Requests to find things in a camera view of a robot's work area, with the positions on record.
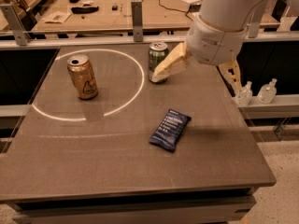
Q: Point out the clear sanitizer bottle left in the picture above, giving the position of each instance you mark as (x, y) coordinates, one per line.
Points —
(243, 95)

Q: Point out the paper envelope on bench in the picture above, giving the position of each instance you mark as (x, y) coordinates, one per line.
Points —
(57, 17)

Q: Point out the clear sanitizer bottle right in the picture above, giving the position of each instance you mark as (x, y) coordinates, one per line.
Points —
(267, 92)

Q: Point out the metal bracket left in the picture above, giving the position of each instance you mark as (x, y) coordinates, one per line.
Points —
(14, 22)

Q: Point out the metal bracket middle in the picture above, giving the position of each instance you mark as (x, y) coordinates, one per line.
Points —
(136, 9)

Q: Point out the clear sanitizer bottle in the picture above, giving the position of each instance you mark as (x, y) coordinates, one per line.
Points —
(243, 95)
(267, 92)

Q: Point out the black tool on bench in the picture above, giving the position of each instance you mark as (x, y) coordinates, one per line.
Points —
(84, 10)

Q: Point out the metal bracket right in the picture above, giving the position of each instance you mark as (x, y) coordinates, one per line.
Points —
(254, 24)

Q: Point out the blue rxbar blueberry wrapper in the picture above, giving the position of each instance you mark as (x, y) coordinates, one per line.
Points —
(169, 130)

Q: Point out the metal bracket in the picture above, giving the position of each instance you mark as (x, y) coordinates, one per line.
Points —
(136, 9)
(14, 22)
(254, 24)

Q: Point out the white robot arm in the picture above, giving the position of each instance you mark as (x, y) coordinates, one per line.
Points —
(232, 14)

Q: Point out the metal guard rail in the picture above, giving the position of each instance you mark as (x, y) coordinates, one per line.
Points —
(107, 40)

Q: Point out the gold soda can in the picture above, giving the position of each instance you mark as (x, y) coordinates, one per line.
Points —
(82, 75)

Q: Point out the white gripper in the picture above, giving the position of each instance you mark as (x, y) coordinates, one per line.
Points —
(214, 43)

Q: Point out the small black block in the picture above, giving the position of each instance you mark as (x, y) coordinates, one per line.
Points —
(114, 7)

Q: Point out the green soda can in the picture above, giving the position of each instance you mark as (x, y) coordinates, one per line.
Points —
(157, 53)

